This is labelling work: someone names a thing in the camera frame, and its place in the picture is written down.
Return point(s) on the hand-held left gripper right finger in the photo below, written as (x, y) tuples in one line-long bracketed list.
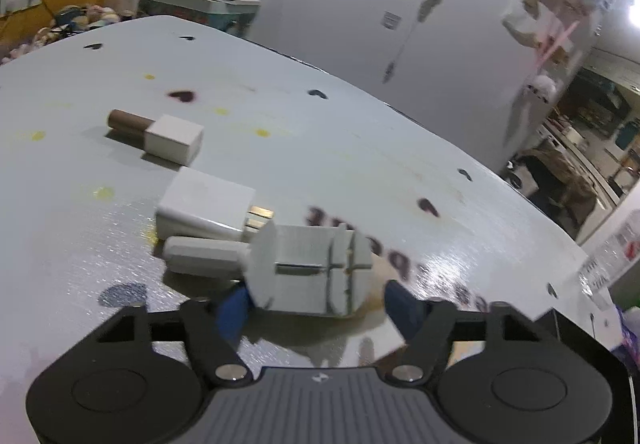
[(405, 314)]

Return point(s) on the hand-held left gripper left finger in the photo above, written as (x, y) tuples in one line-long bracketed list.
[(232, 316)]

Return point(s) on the white slotted plastic tool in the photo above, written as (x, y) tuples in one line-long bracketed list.
[(300, 274)]

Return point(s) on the white charger plug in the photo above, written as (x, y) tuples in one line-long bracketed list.
[(205, 204)]

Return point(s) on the white block with brown cylinder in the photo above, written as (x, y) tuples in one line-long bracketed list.
[(175, 138)]

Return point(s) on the chair with brown jacket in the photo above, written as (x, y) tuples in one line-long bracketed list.
[(555, 184)]

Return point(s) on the clear plastic water bottle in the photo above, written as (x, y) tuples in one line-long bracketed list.
[(607, 269)]

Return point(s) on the purple floral tissue box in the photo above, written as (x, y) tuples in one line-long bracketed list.
[(631, 334)]

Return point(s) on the white sheep plush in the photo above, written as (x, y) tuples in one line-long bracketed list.
[(542, 88)]

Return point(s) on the teal patterned cabinet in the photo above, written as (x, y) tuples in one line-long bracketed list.
[(200, 6)]

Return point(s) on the white hanging bag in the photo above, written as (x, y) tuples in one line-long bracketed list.
[(522, 19)]

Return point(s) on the pile of plush toys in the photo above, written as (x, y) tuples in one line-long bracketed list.
[(75, 24)]

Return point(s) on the adhesive wall hook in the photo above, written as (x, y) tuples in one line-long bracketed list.
[(391, 19)]

